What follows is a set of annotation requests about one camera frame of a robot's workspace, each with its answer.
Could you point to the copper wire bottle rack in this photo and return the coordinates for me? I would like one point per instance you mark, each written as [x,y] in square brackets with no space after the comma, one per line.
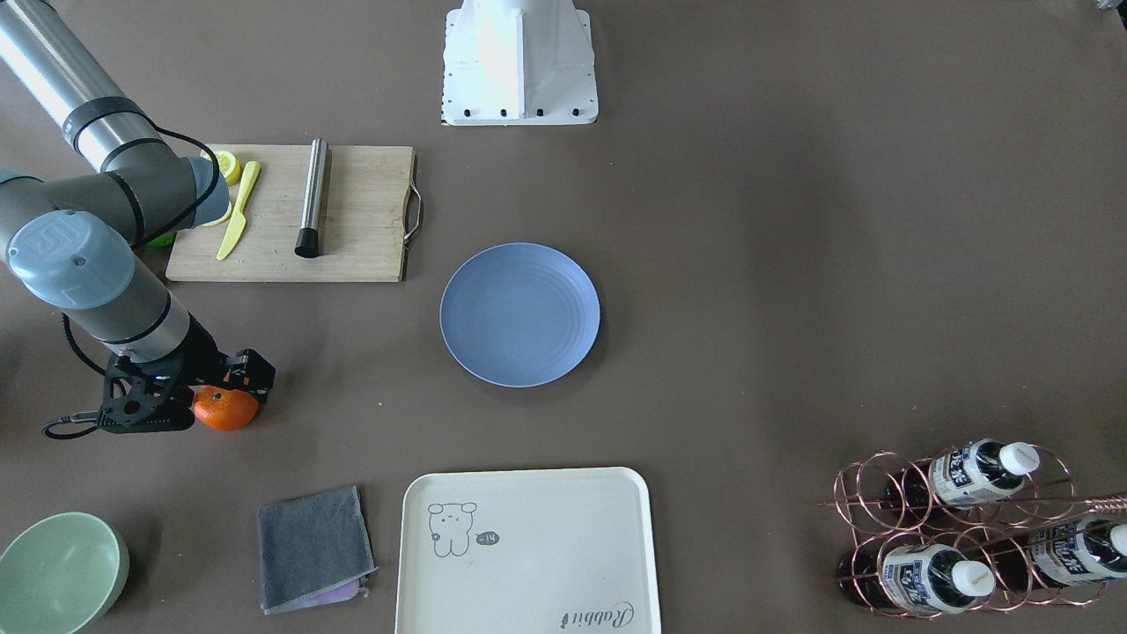
[1048,498]

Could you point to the blue plate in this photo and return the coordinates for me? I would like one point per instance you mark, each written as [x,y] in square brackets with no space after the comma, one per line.
[520,315]

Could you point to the dark bottle white cap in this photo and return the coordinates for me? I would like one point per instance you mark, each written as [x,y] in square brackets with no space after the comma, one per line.
[980,473]

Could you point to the lemon half slice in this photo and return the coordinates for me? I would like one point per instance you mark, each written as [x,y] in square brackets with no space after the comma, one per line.
[230,167]

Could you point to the grey cloth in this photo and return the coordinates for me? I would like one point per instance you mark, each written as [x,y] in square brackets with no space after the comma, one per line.
[313,551]

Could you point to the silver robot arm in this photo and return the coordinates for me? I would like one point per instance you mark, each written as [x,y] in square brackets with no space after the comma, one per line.
[73,242]

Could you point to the steel cylinder muddler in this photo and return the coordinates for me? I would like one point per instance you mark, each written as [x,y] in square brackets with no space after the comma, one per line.
[318,171]

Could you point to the wooden cutting board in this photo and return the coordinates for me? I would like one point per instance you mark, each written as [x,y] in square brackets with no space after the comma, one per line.
[363,223]

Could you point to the cream tray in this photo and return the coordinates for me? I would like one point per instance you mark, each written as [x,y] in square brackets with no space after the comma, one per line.
[566,550]

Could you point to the orange fruit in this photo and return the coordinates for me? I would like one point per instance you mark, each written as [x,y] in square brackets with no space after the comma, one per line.
[212,407]

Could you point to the green lime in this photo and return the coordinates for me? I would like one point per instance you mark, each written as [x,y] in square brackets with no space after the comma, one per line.
[165,240]

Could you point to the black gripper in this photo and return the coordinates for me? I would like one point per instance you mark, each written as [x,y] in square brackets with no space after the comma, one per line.
[204,359]

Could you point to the mint green bowl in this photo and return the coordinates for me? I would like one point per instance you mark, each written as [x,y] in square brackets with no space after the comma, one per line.
[62,574]

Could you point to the yellow plastic knife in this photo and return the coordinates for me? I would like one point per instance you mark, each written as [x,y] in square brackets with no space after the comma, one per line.
[238,221]

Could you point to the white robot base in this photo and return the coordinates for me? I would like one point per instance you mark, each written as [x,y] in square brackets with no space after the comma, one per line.
[518,63]

